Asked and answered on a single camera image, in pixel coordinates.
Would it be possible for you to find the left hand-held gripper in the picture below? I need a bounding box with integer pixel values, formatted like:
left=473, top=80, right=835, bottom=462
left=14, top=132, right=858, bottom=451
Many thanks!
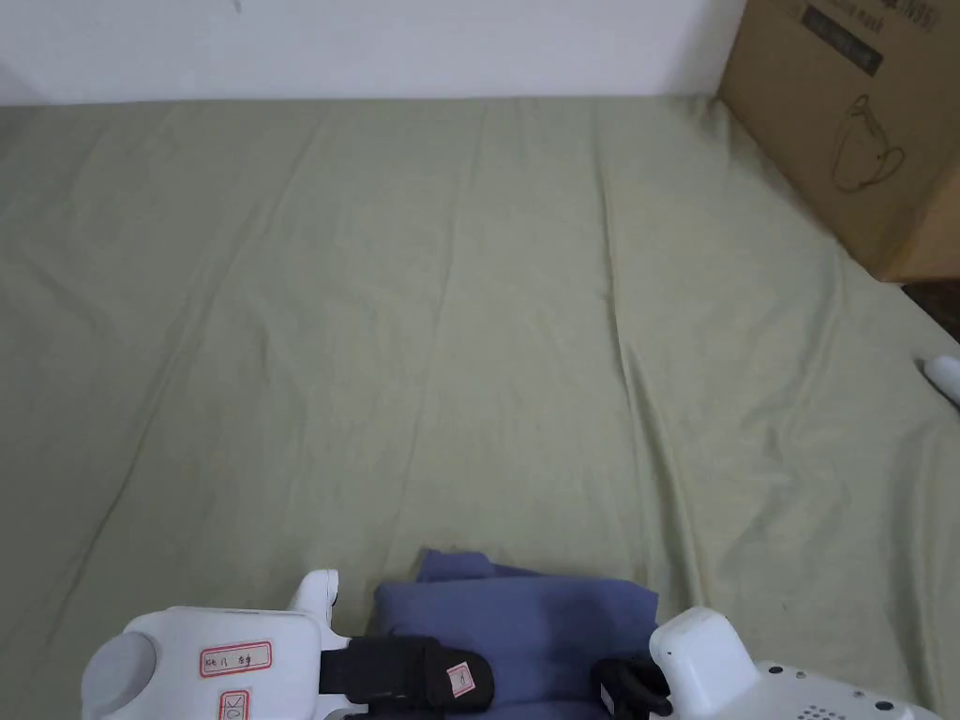
left=81, top=569, right=360, bottom=720

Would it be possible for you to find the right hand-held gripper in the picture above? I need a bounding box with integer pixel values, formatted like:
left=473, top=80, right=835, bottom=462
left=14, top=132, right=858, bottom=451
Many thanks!
left=595, top=607, right=943, bottom=720

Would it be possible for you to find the dark blue garment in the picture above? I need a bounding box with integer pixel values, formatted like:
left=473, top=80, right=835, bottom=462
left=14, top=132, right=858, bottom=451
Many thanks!
left=373, top=547, right=661, bottom=720

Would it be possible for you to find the bed with pale green sheet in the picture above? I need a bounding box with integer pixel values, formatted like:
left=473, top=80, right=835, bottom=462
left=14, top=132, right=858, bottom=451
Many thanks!
left=0, top=94, right=960, bottom=720

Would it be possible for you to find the white hand controller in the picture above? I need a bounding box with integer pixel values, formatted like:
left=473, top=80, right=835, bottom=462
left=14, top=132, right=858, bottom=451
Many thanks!
left=922, top=355, right=960, bottom=411

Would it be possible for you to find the brown cardboard carton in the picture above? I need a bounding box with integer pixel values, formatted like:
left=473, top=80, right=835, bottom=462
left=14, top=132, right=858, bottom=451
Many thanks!
left=715, top=0, right=960, bottom=284

